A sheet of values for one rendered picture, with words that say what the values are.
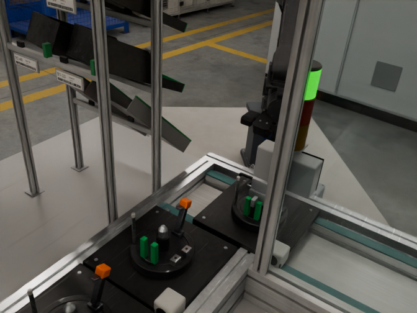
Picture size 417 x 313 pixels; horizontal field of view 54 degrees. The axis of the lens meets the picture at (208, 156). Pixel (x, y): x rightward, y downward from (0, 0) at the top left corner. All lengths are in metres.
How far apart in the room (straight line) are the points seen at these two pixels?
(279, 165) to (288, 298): 0.31
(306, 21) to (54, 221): 0.85
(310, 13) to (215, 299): 0.56
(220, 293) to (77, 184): 0.64
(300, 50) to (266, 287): 0.51
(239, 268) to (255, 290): 0.07
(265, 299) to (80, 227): 0.53
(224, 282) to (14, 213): 0.64
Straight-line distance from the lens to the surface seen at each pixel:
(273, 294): 0.95
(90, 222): 1.19
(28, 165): 1.27
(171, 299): 0.83
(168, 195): 1.11
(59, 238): 1.16
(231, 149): 1.52
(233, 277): 0.91
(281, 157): 0.74
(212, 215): 1.04
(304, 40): 0.66
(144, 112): 1.06
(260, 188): 0.98
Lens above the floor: 1.64
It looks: 32 degrees down
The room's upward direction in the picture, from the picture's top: 5 degrees clockwise
